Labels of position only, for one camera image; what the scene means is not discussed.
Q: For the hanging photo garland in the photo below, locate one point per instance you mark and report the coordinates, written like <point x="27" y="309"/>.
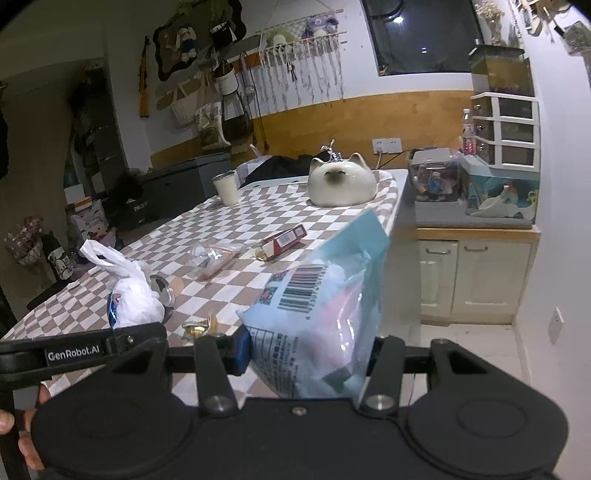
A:
<point x="545" y="18"/>

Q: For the clear bottle with pink label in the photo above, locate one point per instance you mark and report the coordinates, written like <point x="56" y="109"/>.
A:
<point x="468" y="134"/>

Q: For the dark transparent tote bag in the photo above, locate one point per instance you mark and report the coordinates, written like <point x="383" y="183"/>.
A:
<point x="238" y="120"/>

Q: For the person's left hand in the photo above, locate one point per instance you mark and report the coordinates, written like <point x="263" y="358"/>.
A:
<point x="31" y="447"/>

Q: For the white single wall outlet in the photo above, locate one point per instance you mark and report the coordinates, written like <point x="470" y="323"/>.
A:
<point x="557" y="325"/>

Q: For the glass fish tank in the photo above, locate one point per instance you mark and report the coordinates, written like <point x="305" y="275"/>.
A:
<point x="501" y="69"/>

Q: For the small yellow wrapper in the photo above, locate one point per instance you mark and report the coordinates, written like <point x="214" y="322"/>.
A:
<point x="198" y="326"/>

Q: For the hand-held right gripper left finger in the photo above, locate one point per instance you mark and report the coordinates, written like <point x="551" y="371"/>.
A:
<point x="217" y="369"/>

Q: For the printed canvas tote bag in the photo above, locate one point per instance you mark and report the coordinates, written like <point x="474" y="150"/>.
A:
<point x="212" y="127"/>

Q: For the white plastic bag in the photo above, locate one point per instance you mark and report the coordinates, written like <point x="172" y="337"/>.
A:
<point x="131" y="295"/>

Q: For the pale green plush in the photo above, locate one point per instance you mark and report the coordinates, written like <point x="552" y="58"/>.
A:
<point x="282" y="38"/>

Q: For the red small box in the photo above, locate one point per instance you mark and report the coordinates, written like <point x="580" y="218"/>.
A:
<point x="286" y="240"/>

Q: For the dark grey storage box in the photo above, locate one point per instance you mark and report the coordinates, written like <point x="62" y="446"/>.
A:
<point x="184" y="184"/>

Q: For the dark window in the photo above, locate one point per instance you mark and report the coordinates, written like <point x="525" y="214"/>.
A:
<point x="425" y="37"/>

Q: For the wrapped flower bouquet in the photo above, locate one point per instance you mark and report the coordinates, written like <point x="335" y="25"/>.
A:
<point x="23" y="244"/>

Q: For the black bottle with cartoon print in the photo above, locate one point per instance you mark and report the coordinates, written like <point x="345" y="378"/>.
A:
<point x="59" y="258"/>

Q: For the cat-shaped ceramic fountain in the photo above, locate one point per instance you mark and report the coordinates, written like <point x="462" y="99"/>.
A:
<point x="339" y="182"/>

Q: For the clear zip bag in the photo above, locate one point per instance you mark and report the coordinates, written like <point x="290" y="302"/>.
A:
<point x="217" y="258"/>

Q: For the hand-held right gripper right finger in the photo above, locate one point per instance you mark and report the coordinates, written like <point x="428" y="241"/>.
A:
<point x="385" y="362"/>

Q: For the teal storage box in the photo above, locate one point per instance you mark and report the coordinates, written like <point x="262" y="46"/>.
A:
<point x="503" y="194"/>

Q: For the white macrame wall hanging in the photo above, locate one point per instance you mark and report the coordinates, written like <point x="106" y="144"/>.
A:
<point x="300" y="69"/>

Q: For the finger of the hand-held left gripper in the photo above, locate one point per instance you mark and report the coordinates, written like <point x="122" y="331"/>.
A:
<point x="141" y="337"/>

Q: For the checkered tablecloth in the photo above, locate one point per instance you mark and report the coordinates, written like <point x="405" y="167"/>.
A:
<point x="207" y="221"/>

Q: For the white cup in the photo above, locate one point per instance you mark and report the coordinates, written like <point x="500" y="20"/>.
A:
<point x="226" y="189"/>

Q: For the clear plastic container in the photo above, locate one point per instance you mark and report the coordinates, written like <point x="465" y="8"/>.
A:
<point x="436" y="177"/>

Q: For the white drawer unit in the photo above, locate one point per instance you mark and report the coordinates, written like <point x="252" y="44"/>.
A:
<point x="508" y="134"/>

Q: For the white double wall socket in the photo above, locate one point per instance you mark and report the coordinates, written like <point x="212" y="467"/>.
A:
<point x="387" y="145"/>

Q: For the dried flowers in vase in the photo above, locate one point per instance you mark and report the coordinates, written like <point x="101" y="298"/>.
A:
<point x="490" y="18"/>

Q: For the wooden toy rifle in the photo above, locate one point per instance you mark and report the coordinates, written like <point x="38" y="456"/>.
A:
<point x="145" y="78"/>

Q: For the dark wavy wall rug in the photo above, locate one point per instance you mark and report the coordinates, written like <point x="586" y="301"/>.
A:
<point x="184" y="37"/>

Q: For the black cloth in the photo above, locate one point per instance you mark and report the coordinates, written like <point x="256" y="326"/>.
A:
<point x="277" y="168"/>

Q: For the cream floor cabinet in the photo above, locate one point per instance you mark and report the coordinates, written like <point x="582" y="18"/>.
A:
<point x="485" y="277"/>

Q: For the white mesh bag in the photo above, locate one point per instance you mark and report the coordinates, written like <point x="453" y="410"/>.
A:
<point x="182" y="108"/>

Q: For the purple plush toy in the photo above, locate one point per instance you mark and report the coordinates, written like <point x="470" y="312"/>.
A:
<point x="320" y="25"/>

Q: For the light blue plastic packet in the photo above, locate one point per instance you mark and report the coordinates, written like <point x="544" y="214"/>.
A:
<point x="314" y="300"/>

